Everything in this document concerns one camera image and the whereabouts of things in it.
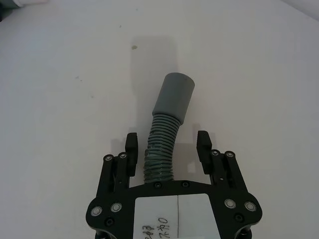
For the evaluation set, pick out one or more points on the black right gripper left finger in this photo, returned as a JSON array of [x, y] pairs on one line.
[[131, 154]]

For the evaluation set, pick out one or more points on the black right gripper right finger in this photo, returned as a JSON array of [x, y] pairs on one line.
[[205, 154]]

